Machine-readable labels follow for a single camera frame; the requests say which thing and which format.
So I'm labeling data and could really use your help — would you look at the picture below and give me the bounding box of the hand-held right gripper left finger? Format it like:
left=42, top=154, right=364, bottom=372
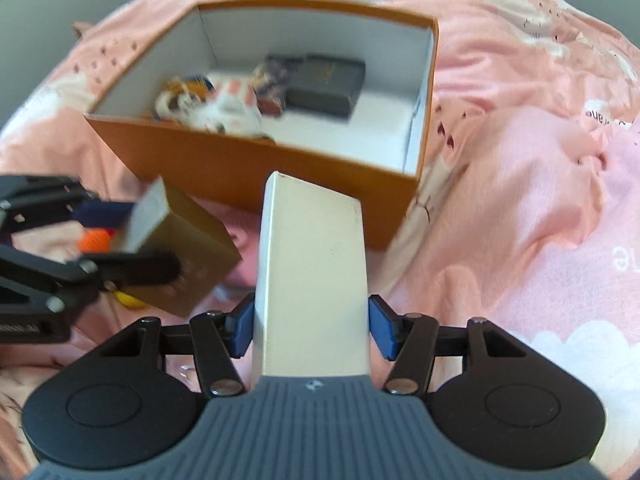
left=102, top=293, right=257, bottom=399

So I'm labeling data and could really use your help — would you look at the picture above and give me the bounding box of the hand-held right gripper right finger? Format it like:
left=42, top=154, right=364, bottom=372
left=368, top=294, right=528, bottom=396

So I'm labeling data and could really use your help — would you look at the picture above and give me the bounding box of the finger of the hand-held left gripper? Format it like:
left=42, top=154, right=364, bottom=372
left=0, top=174, right=133, bottom=235
left=0, top=245, right=182, bottom=313

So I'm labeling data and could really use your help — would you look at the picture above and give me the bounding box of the orange crochet toy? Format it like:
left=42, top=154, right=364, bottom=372
left=75, top=229, right=118, bottom=253

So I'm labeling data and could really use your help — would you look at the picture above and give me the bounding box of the gold cardboard box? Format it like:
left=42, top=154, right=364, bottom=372
left=112, top=176, right=243, bottom=317

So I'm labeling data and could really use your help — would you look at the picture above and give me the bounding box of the white box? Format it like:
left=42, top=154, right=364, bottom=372
left=250, top=171, right=372, bottom=378

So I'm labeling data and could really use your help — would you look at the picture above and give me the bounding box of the orange cardboard box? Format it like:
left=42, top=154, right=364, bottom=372
left=82, top=0, right=440, bottom=252

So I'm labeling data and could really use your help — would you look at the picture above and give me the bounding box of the white bunny plush striped pink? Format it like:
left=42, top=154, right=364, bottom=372
left=192, top=74, right=266, bottom=136

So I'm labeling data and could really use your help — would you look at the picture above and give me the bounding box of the black box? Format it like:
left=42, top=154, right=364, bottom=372
left=285, top=54, right=367, bottom=120

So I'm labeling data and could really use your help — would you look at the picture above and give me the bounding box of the pink printed blanket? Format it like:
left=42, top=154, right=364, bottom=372
left=0, top=0, right=640, bottom=480

